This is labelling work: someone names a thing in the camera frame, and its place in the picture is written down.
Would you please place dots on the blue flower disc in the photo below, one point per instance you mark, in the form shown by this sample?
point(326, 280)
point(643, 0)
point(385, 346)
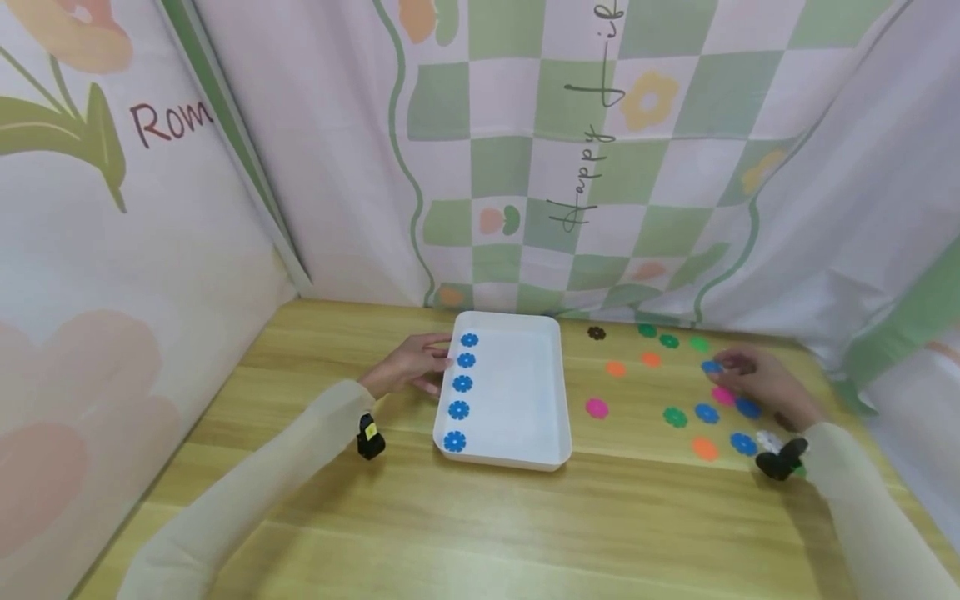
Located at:
point(463, 383)
point(466, 360)
point(706, 412)
point(469, 340)
point(709, 367)
point(458, 410)
point(743, 444)
point(454, 442)
point(748, 408)

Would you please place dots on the orange flower disc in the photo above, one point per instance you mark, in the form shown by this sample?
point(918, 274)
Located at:
point(651, 359)
point(705, 448)
point(616, 368)

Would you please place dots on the brown flower disc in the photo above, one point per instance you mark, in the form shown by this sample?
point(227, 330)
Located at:
point(596, 332)

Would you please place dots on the person's right hand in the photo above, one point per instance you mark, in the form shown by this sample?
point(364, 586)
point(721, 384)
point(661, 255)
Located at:
point(772, 387)

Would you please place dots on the white rectangular plastic tray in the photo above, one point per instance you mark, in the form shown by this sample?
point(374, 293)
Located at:
point(517, 392)

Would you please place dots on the pink flower disc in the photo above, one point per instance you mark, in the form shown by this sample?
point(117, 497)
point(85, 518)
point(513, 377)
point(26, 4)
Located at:
point(597, 408)
point(722, 397)

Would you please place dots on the person's left forearm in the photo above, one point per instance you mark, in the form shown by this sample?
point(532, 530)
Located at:
point(255, 492)

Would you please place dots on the person's left hand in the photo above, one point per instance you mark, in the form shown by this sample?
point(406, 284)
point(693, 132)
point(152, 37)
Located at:
point(405, 367)

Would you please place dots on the black wrist band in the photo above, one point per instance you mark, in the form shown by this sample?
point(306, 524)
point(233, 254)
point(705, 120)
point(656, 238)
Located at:
point(781, 458)
point(370, 437)

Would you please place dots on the person's right forearm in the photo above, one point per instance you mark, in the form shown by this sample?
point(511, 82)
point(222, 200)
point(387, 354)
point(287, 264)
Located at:
point(877, 517)

